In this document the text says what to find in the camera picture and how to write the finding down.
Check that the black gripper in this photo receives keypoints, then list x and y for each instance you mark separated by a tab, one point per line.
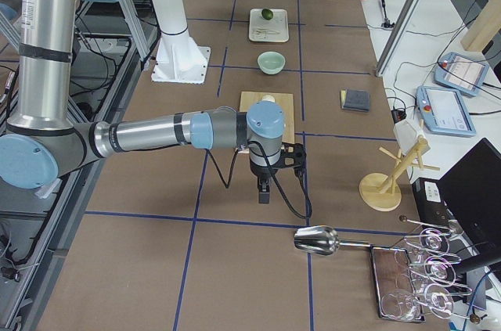
261	173

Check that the white steamed bun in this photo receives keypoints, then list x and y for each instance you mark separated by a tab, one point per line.
268	98

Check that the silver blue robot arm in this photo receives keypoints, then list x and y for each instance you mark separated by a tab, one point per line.
40	143

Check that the light green bowl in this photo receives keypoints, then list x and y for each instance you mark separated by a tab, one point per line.
271	63

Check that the metal scoop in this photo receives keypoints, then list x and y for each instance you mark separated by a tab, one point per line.
323	240

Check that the wooden cutting board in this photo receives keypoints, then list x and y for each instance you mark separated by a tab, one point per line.
284	100

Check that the wooden mug tree stand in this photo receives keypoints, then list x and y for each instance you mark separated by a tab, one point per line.
380	191

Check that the cream bear serving tray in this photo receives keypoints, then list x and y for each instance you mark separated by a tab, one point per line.
278	23

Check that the black framed glass tray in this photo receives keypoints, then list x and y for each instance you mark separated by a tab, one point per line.
395	292

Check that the blue teach pendant near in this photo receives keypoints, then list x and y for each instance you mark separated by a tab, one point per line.
444	111

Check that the blue teach pendant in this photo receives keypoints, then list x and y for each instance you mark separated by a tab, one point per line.
444	111
461	73

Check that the black monitor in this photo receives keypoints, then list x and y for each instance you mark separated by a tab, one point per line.
471	190

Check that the blue teach pendant far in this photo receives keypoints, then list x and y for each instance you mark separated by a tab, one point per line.
461	73

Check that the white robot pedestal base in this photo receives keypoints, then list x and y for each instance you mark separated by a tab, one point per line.
179	59

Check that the aluminium frame post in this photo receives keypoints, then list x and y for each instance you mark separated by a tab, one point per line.
396	36

